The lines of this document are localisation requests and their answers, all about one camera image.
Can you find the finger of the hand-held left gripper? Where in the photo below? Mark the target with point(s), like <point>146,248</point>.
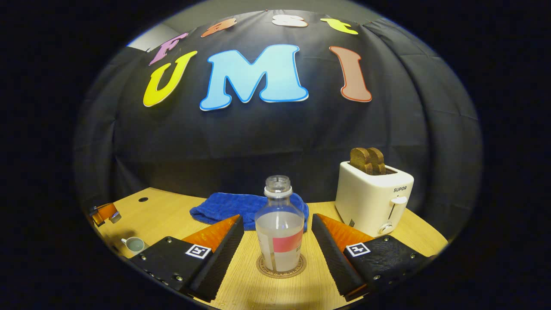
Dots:
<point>107,209</point>
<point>99,220</point>

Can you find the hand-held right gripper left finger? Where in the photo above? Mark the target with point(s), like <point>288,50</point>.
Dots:
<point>219,258</point>

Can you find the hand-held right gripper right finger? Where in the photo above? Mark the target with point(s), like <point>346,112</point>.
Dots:
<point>333,258</point>

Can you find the white teacup lid blue print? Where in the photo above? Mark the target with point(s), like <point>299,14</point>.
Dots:
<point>115,217</point>

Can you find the round wooden coaster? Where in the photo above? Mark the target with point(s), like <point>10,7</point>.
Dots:
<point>282,273</point>

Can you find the clear plastic water bottle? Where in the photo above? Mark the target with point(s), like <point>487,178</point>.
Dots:
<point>280,232</point>

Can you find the blue towel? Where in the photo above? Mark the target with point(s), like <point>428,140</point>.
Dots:
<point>228,206</point>

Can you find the white toaster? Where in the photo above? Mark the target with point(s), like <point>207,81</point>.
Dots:
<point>366,202</point>

